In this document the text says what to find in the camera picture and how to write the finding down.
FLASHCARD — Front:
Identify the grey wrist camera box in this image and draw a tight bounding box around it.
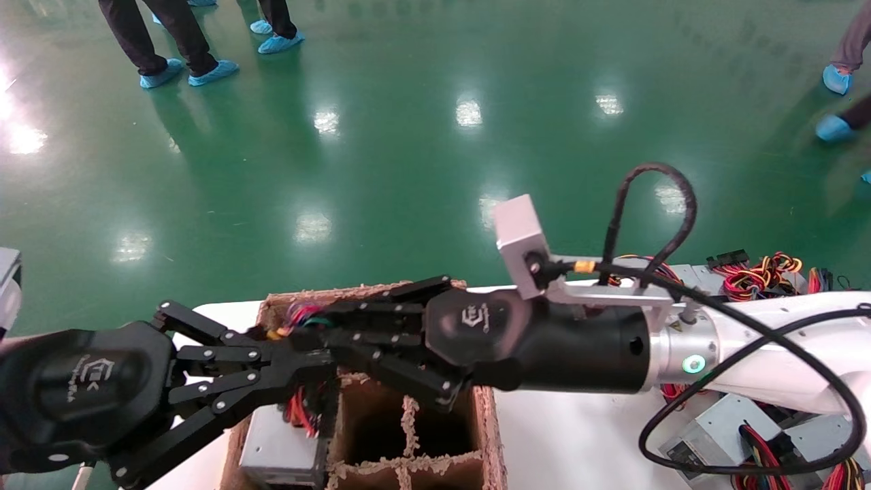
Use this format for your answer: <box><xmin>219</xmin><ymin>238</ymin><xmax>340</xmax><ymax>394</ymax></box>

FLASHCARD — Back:
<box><xmin>491</xmin><ymin>194</ymin><xmax>553</xmax><ymax>300</ymax></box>
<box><xmin>0</xmin><ymin>248</ymin><xmax>22</xmax><ymax>334</ymax></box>

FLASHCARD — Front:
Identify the person in grey trousers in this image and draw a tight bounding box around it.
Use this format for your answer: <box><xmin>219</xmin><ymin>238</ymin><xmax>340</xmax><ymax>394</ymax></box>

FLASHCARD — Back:
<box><xmin>822</xmin><ymin>0</ymin><xmax>871</xmax><ymax>96</ymax></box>

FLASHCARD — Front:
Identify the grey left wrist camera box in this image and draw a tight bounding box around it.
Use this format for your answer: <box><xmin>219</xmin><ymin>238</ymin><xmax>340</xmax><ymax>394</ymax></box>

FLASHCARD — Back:
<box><xmin>0</xmin><ymin>248</ymin><xmax>22</xmax><ymax>334</ymax></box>

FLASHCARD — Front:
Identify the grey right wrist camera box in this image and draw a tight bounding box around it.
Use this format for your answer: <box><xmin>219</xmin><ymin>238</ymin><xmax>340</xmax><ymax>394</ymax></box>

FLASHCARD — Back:
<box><xmin>491</xmin><ymin>194</ymin><xmax>553</xmax><ymax>300</ymax></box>

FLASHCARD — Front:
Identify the brown cardboard divider box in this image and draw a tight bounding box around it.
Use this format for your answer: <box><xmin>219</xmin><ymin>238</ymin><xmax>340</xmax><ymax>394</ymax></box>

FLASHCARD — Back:
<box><xmin>221</xmin><ymin>279</ymin><xmax>508</xmax><ymax>490</ymax></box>

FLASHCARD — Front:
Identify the red black orange cable bundle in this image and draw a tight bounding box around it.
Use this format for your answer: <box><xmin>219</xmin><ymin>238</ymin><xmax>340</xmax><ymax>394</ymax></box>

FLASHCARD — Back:
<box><xmin>612</xmin><ymin>255</ymin><xmax>683</xmax><ymax>287</ymax></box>

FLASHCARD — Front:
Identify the power supply with multicolour cables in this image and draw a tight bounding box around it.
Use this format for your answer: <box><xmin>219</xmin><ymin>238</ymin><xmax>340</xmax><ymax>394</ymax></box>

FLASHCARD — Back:
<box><xmin>238</xmin><ymin>301</ymin><xmax>335</xmax><ymax>488</ymax></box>

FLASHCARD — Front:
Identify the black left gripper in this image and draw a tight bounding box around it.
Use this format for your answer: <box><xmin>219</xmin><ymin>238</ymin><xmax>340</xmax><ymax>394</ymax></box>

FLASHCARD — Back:
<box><xmin>0</xmin><ymin>301</ymin><xmax>338</xmax><ymax>489</ymax></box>

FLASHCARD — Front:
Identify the black multi-pin connector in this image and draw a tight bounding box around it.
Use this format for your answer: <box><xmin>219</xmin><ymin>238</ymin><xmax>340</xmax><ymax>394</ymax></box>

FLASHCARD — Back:
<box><xmin>706</xmin><ymin>250</ymin><xmax>750</xmax><ymax>271</ymax></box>

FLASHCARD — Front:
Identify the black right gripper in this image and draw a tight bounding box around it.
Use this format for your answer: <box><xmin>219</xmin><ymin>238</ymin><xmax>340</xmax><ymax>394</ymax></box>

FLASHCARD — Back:
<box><xmin>320</xmin><ymin>287</ymin><xmax>653</xmax><ymax>414</ymax></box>

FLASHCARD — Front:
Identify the person in black trousers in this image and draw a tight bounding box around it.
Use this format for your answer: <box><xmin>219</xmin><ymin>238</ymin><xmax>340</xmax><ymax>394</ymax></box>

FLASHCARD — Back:
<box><xmin>99</xmin><ymin>0</ymin><xmax>239</xmax><ymax>89</ymax></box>
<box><xmin>250</xmin><ymin>0</ymin><xmax>305</xmax><ymax>55</ymax></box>
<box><xmin>815</xmin><ymin>94</ymin><xmax>871</xmax><ymax>186</ymax></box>

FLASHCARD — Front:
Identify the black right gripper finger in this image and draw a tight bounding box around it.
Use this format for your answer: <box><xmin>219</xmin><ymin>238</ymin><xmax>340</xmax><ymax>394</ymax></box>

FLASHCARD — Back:
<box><xmin>325</xmin><ymin>274</ymin><xmax>454</xmax><ymax>335</ymax></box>

